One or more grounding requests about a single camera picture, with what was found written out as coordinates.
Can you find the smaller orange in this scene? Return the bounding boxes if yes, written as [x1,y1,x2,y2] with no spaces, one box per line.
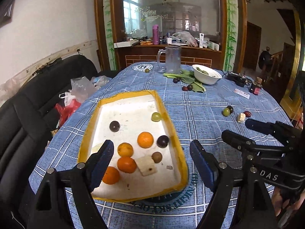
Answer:
[102,166,120,185]

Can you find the small orange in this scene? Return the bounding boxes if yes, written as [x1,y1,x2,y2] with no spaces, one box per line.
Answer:
[117,142,134,157]

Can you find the dark plum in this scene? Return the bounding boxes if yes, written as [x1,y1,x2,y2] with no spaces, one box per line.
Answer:
[227,106,234,114]
[109,120,120,132]
[157,135,169,148]

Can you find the brown kiwi fruit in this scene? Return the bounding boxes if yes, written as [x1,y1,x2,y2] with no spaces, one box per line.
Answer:
[152,152,163,163]

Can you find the large orange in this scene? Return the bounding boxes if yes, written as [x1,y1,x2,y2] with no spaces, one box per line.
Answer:
[137,132,154,148]

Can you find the green grape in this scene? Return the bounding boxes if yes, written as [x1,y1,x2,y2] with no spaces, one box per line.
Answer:
[151,112,162,122]
[222,108,231,117]

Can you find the white foam block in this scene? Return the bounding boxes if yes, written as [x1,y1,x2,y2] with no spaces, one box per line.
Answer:
[237,113,246,123]

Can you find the red date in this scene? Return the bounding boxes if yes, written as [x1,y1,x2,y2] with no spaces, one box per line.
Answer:
[244,111,252,118]

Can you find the blue plaid tablecloth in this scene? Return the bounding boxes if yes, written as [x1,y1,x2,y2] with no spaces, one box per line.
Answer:
[29,65,290,228]

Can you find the white paper packet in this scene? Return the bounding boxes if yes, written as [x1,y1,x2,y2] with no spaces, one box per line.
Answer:
[234,88,250,99]

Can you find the red jar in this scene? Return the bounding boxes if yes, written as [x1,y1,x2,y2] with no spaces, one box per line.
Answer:
[249,82,262,95]

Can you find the black power adapter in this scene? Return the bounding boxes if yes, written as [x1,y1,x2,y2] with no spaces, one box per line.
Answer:
[226,72,247,87]

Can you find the foam chunk in tray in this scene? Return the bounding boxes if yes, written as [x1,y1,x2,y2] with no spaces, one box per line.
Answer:
[135,156,157,176]

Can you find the white foam tray yellow rim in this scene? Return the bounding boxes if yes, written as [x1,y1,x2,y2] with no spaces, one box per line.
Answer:
[78,90,189,203]

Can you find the red plastic bag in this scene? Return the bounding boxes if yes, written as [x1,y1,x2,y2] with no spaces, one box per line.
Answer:
[55,99,81,127]

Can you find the white bowl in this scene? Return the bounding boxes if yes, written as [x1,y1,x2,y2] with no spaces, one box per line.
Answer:
[192,64,222,85]

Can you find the dark cherry near vegetable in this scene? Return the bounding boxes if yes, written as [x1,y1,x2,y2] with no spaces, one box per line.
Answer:
[187,84,193,91]

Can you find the black leather sofa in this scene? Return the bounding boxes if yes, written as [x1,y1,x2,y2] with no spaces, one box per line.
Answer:
[0,54,113,210]

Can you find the green leafy vegetable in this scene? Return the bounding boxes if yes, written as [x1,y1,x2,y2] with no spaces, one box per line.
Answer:
[163,69,206,93]

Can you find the clear plastic bag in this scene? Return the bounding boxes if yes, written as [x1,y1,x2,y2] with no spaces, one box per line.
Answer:
[70,76,111,103]

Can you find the dark cherry upper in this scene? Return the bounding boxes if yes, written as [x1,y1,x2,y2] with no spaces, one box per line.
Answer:
[173,78,180,83]

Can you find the clear plastic pitcher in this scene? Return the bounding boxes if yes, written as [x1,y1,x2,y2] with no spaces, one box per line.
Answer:
[157,46,181,74]

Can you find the wooden sideboard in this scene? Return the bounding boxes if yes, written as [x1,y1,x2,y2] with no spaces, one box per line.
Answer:
[114,43,222,71]

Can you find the purple thermos bottle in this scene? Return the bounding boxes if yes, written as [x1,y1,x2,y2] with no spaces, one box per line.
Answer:
[152,24,159,45]

